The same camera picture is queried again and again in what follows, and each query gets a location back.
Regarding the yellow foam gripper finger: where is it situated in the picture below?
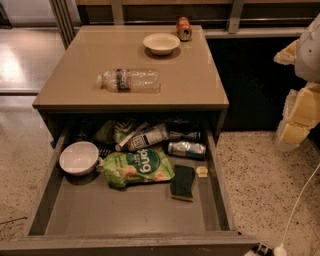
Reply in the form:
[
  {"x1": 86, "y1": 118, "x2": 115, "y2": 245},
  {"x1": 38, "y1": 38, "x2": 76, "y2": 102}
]
[
  {"x1": 275, "y1": 82, "x2": 320, "y2": 152},
  {"x1": 273, "y1": 39, "x2": 299, "y2": 65}
]

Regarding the clear plastic water bottle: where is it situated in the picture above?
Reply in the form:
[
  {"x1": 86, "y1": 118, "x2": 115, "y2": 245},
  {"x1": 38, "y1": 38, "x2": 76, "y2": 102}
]
[{"x1": 97, "y1": 68, "x2": 161, "y2": 93}]

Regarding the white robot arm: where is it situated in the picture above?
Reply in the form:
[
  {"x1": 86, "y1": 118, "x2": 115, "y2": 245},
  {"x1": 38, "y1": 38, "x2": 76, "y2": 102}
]
[{"x1": 274, "y1": 14, "x2": 320, "y2": 151}]

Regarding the beige drawer cabinet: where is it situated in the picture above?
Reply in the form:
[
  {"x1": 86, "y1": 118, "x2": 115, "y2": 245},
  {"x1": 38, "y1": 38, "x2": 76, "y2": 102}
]
[{"x1": 33, "y1": 25, "x2": 229, "y2": 139}]

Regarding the white labelled bottle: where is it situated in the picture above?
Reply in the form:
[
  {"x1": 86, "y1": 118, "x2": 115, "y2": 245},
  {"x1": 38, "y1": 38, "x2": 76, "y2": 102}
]
[{"x1": 115, "y1": 123, "x2": 169, "y2": 152}]

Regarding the white bowl in drawer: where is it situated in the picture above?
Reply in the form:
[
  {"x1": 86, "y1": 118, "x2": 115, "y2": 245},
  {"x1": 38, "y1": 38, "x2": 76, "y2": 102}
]
[{"x1": 59, "y1": 141, "x2": 99, "y2": 176}]

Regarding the open grey top drawer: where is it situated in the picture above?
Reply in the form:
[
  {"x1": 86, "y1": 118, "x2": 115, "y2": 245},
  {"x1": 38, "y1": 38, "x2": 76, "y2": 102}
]
[{"x1": 0, "y1": 131, "x2": 257, "y2": 256}]

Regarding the orange soda can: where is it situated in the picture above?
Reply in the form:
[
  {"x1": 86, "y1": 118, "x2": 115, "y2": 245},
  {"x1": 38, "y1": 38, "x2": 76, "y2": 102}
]
[{"x1": 176, "y1": 17, "x2": 192, "y2": 41}]

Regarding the silver blue can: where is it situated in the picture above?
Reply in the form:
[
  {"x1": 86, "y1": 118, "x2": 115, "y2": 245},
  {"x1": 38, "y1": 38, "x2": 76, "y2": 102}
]
[{"x1": 168, "y1": 141, "x2": 206, "y2": 159}]

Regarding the small cream clip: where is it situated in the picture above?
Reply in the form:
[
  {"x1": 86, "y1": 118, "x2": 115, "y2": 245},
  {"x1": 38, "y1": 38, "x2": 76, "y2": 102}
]
[{"x1": 196, "y1": 166, "x2": 208, "y2": 178}]

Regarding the white bowl on cabinet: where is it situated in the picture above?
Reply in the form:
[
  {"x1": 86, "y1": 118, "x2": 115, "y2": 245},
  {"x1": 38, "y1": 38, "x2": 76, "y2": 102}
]
[{"x1": 143, "y1": 33, "x2": 180, "y2": 56}]

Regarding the dark slim can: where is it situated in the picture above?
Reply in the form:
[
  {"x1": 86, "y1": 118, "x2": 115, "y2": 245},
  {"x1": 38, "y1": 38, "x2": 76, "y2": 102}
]
[{"x1": 169, "y1": 131, "x2": 201, "y2": 141}]

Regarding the green yellow sponge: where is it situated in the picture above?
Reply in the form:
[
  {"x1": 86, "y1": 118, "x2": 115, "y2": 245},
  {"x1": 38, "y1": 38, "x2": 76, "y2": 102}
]
[{"x1": 170, "y1": 165, "x2": 195, "y2": 202}]

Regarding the white plug adapter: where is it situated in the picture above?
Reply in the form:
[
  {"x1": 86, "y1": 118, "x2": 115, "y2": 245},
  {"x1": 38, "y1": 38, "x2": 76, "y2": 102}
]
[{"x1": 273, "y1": 245, "x2": 287, "y2": 256}]

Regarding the green snack bag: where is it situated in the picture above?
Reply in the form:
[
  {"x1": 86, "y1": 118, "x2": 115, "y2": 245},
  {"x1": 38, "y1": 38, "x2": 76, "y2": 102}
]
[{"x1": 103, "y1": 146, "x2": 175, "y2": 189}]

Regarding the dark green chip bag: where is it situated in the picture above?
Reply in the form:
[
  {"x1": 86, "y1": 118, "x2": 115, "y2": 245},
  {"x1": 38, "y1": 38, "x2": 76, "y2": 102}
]
[{"x1": 93, "y1": 118, "x2": 140, "y2": 145}]

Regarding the white power cable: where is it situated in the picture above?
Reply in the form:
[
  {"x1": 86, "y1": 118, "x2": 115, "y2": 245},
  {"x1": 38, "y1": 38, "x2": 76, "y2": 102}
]
[{"x1": 281, "y1": 162, "x2": 320, "y2": 246}]

